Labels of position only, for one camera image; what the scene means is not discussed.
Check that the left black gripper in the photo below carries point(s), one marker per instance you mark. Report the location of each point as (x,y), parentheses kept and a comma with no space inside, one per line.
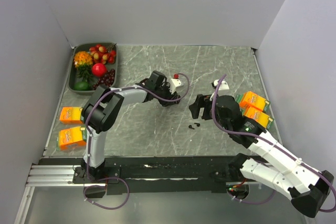
(170,96)

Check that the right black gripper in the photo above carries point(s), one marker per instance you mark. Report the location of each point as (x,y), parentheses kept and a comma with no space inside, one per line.
(202,101)

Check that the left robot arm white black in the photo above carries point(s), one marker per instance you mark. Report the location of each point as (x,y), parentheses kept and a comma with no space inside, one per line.
(102,109)

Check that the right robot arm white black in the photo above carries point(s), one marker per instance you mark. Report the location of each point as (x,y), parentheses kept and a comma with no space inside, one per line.
(306,187)

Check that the orange juice box upper right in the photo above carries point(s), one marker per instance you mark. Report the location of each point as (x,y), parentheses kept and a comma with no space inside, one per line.
(251,99)

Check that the orange juice box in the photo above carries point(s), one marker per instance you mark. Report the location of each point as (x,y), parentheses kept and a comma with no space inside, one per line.
(71,115)
(251,99)
(71,138)
(260,117)

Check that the dark grape bunch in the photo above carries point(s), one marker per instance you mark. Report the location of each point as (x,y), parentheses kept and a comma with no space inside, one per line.
(107,80)

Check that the orange juice box lower right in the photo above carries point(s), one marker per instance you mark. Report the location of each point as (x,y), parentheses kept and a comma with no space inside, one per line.
(260,117)

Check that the red apple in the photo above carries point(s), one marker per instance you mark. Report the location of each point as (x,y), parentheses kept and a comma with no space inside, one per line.
(99,70)

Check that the red cherry bunch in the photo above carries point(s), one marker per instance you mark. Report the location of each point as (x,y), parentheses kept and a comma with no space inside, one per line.
(104,54)

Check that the green avocado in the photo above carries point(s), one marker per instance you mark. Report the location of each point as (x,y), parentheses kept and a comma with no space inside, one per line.
(82,86)

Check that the orange juice box upper left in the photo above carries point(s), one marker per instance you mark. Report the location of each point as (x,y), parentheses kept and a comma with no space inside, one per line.
(71,115)

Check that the orange juice box lower left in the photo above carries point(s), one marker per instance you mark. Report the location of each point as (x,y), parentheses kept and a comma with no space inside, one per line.
(71,138)

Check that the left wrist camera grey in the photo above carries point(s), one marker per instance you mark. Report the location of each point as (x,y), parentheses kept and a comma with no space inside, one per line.
(175,82)

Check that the left aluminium frame rail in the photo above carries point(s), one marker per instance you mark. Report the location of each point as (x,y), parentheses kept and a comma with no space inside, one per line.
(50,176)

